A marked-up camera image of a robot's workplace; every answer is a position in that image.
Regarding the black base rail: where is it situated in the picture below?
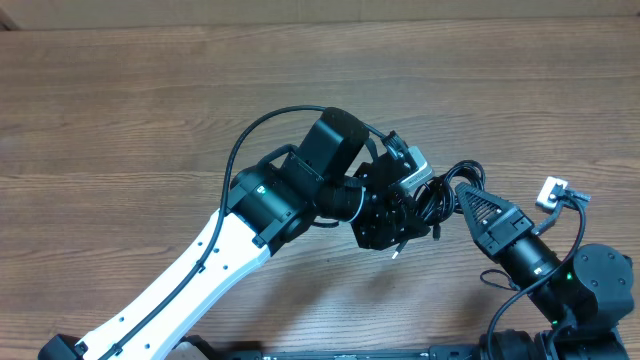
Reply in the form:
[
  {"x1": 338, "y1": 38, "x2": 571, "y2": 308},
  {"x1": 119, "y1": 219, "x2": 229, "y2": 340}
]
[{"x1": 212, "y1": 345, "x2": 485, "y2": 360}]

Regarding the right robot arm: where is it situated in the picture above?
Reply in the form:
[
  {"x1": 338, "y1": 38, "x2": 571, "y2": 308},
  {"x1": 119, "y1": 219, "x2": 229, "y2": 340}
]
[{"x1": 456, "y1": 177, "x2": 634, "y2": 359}]

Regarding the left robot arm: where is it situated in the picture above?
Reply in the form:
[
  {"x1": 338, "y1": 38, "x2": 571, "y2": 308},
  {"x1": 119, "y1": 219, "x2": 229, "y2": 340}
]
[{"x1": 39, "y1": 107, "x2": 434, "y2": 359}]

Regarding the black USB cable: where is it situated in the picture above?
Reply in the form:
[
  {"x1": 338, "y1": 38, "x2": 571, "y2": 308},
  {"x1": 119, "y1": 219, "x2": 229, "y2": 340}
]
[{"x1": 390, "y1": 159, "x2": 487, "y2": 260}]

